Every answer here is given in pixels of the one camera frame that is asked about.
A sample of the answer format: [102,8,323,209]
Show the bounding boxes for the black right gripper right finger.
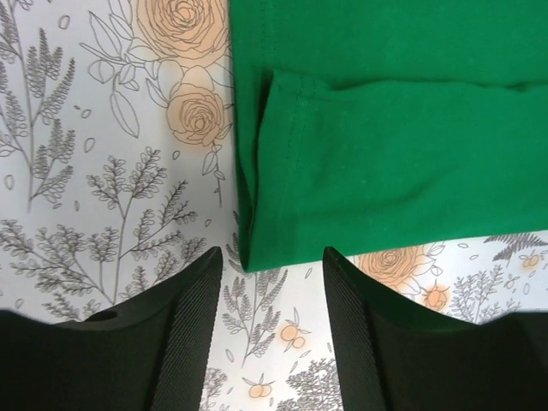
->
[323,247,547,411]

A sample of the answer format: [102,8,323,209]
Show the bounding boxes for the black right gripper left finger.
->
[1,247,222,410]

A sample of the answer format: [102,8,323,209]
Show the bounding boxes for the green t shirt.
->
[229,1,547,271]

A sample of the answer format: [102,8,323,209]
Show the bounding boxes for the floral patterned table mat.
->
[1,1,547,410]

